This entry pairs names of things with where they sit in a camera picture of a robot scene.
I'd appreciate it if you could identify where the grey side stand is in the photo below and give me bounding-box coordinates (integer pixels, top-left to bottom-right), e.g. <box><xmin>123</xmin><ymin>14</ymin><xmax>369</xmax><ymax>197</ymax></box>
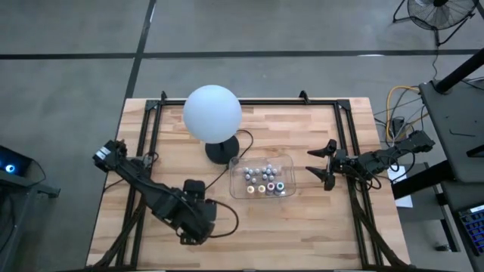
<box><xmin>0</xmin><ymin>175</ymin><xmax>61</xmax><ymax>227</ymax></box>

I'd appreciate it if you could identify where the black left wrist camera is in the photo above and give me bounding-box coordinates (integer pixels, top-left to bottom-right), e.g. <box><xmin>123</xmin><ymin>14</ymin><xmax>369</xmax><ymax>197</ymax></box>
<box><xmin>182</xmin><ymin>178</ymin><xmax>207</xmax><ymax>201</ymax></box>

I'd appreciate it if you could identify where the black support beam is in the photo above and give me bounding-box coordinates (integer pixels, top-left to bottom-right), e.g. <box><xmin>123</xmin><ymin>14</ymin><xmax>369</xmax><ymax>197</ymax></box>
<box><xmin>391</xmin><ymin>160</ymin><xmax>457</xmax><ymax>200</ymax></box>

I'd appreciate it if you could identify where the backlit keyboard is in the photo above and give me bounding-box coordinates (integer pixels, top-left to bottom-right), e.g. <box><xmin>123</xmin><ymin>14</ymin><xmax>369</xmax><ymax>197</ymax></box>
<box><xmin>457</xmin><ymin>205</ymin><xmax>484</xmax><ymax>258</ymax></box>

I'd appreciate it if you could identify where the black floor fan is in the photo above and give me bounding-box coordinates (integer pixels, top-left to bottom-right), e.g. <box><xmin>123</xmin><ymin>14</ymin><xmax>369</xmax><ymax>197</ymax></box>
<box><xmin>392</xmin><ymin>0</ymin><xmax>480</xmax><ymax>48</ymax></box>

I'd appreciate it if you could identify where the white globe table lamp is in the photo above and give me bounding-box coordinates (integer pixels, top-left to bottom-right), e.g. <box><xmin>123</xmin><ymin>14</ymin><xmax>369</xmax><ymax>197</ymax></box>
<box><xmin>183</xmin><ymin>84</ymin><xmax>243</xmax><ymax>165</ymax></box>

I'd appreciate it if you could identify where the yellow cable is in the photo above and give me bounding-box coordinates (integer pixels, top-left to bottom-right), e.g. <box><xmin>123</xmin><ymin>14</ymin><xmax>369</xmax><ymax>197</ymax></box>
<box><xmin>385</xmin><ymin>85</ymin><xmax>421</xmax><ymax>143</ymax></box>

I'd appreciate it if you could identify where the black pole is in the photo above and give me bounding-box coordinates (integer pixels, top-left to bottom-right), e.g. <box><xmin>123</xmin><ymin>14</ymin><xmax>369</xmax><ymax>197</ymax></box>
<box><xmin>433</xmin><ymin>48</ymin><xmax>484</xmax><ymax>95</ymax></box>

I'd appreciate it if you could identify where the black lamp power cable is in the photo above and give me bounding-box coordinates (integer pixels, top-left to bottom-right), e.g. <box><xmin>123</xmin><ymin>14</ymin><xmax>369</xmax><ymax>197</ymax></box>
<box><xmin>206</xmin><ymin>128</ymin><xmax>255</xmax><ymax>190</ymax></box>

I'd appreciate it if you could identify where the grey desk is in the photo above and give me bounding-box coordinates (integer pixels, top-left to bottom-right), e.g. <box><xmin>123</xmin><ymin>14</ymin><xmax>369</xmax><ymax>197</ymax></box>
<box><xmin>418</xmin><ymin>78</ymin><xmax>484</xmax><ymax>185</ymax></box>

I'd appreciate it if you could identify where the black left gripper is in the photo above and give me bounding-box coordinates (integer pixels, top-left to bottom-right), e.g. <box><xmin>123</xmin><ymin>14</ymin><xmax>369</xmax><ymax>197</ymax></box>
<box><xmin>165</xmin><ymin>195</ymin><xmax>218</xmax><ymax>246</ymax></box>

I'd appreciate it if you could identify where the clear plastic bin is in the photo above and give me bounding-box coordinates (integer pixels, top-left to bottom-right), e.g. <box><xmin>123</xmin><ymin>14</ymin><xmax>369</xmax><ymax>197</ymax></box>
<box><xmin>228</xmin><ymin>153</ymin><xmax>297</xmax><ymax>200</ymax></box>

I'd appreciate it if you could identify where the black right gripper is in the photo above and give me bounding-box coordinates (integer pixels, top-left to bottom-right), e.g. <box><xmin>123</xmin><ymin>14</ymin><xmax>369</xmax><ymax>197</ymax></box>
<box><xmin>305</xmin><ymin>138</ymin><xmax>361</xmax><ymax>192</ymax></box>

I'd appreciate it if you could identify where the computer tower with blue light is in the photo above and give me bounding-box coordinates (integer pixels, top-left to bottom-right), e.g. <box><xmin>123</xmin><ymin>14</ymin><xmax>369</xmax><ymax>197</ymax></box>
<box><xmin>0</xmin><ymin>145</ymin><xmax>33</xmax><ymax>178</ymax></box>

